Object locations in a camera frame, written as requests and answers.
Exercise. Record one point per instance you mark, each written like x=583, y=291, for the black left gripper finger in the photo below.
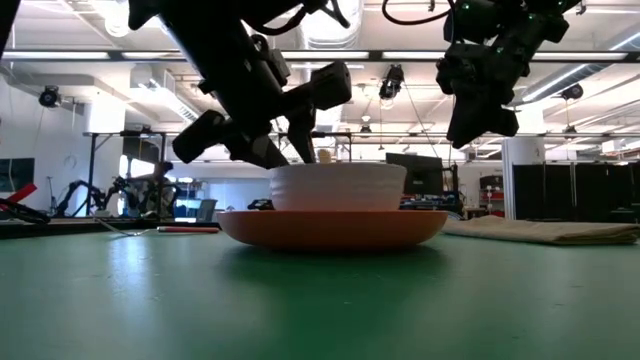
x=305, y=135
x=260, y=150

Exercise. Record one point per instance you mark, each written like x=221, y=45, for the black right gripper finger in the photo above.
x=505, y=122
x=467, y=120

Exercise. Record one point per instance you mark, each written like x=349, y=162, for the beige bowl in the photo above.
x=340, y=187

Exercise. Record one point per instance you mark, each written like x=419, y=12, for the orange plate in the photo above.
x=330, y=230

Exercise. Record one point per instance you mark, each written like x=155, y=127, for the black background robot arm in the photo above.
x=75, y=195

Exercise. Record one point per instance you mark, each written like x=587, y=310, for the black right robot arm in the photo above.
x=525, y=20

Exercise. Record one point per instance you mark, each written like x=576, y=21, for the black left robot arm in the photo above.
x=210, y=50

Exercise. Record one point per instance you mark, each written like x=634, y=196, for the small black device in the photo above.
x=260, y=204

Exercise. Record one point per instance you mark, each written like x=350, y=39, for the black monitor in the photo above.
x=415, y=172

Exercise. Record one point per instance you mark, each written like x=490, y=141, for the storage shelf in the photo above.
x=490, y=195

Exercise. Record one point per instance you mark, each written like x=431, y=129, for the ceiling light strip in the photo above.
x=325, y=55
x=580, y=56
x=55, y=55

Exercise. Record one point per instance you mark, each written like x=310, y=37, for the person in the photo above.
x=157, y=190

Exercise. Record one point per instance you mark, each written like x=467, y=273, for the brown folded napkin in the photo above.
x=545, y=232

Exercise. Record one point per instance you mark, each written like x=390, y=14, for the green table mat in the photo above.
x=300, y=300

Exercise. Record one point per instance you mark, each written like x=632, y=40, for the red angled bar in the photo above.
x=20, y=194

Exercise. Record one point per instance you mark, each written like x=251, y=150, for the black partition wall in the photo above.
x=575, y=190

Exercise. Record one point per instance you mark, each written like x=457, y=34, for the white air duct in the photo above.
x=320, y=35

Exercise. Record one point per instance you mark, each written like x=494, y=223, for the black metal stand frame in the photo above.
x=92, y=170

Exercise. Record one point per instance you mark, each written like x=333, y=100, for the dark wall screen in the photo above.
x=15, y=175

